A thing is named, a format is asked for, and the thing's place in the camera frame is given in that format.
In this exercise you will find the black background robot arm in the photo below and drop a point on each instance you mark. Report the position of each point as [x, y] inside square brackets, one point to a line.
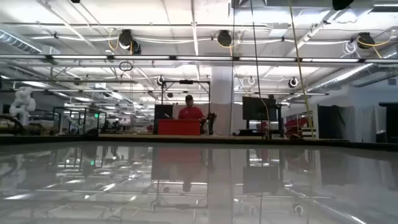
[211, 121]

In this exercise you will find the person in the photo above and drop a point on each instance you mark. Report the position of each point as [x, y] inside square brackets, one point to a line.
[190, 112]

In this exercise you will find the red cabinet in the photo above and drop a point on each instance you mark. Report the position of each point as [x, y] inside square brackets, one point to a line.
[178, 127]

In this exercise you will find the white square pillar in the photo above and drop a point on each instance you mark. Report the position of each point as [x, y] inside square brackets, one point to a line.
[221, 87]

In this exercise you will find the black computer monitor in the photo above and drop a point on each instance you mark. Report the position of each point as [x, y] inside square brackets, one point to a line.
[163, 113]

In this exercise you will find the black wide television screen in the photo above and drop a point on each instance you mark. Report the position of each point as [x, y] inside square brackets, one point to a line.
[258, 109]

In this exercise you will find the long ceiling light strip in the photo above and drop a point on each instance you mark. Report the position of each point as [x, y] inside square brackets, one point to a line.
[140, 57]

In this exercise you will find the red equipment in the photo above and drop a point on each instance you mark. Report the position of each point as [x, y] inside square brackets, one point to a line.
[295, 124]

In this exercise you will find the black curtain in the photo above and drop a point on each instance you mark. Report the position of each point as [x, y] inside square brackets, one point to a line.
[331, 121]

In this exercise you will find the white humanoid robot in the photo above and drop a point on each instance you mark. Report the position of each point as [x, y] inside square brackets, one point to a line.
[22, 102]

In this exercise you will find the black cabinet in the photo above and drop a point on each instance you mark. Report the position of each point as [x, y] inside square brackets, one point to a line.
[390, 121]

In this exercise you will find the black metal gantry frame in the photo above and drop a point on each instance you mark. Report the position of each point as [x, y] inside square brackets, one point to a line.
[186, 81]

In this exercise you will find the black cage frame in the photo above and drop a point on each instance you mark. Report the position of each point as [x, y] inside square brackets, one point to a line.
[71, 108]

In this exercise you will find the silver ventilation duct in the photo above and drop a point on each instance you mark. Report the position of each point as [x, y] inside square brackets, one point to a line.
[342, 76]

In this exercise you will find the ribbed silver ceiling duct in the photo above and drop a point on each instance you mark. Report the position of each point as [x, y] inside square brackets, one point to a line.
[18, 42]

